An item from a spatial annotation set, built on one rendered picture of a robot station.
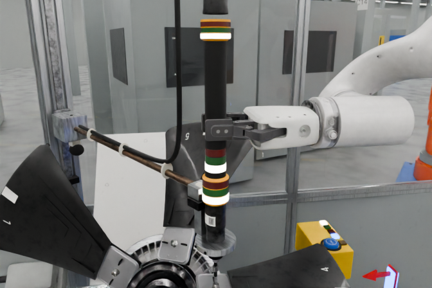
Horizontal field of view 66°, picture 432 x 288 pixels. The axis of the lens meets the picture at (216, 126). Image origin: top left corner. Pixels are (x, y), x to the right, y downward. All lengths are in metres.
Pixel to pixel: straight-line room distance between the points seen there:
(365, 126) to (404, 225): 1.27
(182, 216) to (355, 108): 0.36
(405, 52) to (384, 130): 0.13
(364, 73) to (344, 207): 1.00
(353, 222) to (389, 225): 0.19
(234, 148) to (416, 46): 0.35
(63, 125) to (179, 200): 0.46
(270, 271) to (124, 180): 0.44
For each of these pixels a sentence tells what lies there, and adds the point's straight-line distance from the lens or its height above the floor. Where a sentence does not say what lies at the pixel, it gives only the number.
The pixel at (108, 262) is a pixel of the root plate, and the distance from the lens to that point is 0.66.
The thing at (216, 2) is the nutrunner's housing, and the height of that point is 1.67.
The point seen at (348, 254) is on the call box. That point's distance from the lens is 1.01.
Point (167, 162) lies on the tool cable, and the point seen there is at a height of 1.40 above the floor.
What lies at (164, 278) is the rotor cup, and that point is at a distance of 0.59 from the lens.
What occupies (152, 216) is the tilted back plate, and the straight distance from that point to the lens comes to 0.89.
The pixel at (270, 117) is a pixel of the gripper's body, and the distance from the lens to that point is 0.49.
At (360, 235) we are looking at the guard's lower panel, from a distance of 1.69.
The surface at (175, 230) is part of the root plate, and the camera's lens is 0.67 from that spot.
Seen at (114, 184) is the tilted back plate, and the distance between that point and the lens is 0.92.
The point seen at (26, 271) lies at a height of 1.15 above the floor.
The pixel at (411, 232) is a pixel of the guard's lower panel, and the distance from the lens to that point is 1.84.
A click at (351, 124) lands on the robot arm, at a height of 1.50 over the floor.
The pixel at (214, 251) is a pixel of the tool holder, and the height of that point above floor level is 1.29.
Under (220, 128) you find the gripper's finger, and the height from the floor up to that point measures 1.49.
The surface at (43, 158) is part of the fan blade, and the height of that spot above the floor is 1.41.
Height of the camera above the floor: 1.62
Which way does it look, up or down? 15 degrees down
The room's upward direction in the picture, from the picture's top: straight up
